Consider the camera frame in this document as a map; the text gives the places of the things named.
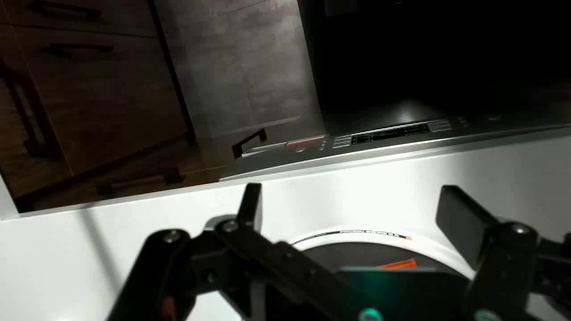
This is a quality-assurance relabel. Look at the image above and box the wooden drawer cabinet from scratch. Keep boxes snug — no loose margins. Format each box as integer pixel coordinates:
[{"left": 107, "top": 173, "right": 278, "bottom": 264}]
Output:
[{"left": 0, "top": 0, "right": 194, "bottom": 207}]

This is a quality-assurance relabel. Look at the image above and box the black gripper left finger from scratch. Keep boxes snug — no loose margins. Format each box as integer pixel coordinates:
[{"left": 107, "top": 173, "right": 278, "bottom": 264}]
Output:
[{"left": 105, "top": 182, "right": 358, "bottom": 321}]

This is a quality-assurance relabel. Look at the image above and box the round black tray mat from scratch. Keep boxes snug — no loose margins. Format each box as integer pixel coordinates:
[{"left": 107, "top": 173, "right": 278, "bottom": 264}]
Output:
[{"left": 303, "top": 240, "right": 471, "bottom": 281}]

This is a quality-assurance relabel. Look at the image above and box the flat orange stick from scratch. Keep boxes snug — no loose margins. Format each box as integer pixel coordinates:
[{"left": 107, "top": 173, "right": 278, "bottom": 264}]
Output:
[{"left": 378, "top": 256, "right": 419, "bottom": 273}]

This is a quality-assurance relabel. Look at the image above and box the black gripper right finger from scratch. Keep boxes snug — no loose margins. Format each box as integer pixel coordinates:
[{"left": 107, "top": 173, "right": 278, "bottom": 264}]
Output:
[{"left": 435, "top": 183, "right": 571, "bottom": 321}]

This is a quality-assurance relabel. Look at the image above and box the round white tray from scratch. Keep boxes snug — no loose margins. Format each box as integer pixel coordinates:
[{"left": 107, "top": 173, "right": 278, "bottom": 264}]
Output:
[{"left": 284, "top": 228, "right": 478, "bottom": 283}]

